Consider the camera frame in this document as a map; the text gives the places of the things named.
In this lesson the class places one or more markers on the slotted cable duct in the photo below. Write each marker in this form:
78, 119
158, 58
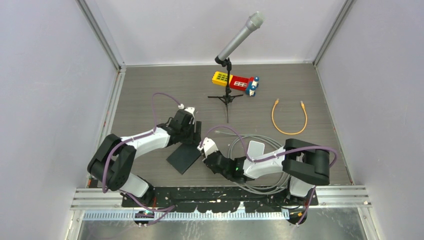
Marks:
127, 215

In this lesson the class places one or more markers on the black microphone tripod stand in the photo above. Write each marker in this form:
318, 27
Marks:
227, 98

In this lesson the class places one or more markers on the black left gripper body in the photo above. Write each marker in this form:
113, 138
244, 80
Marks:
188, 134

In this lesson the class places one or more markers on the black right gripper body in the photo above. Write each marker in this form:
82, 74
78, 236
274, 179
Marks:
227, 175

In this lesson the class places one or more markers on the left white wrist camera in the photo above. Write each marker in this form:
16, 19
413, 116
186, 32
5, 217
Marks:
190, 110

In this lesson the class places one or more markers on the grey handheld microphone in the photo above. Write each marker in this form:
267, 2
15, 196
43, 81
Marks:
253, 23

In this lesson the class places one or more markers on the white network switch box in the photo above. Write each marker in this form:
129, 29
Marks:
255, 149

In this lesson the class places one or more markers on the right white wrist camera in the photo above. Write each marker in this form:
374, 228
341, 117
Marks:
207, 146

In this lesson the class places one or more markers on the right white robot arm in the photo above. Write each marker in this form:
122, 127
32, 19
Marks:
307, 164

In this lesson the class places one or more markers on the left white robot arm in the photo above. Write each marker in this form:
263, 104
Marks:
112, 162

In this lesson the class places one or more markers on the colourful toy block vehicle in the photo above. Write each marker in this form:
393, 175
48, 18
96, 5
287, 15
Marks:
246, 85

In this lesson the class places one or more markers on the black network switch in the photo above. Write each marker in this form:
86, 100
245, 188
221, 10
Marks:
184, 157

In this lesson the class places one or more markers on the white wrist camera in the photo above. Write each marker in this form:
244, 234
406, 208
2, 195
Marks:
190, 110
207, 146

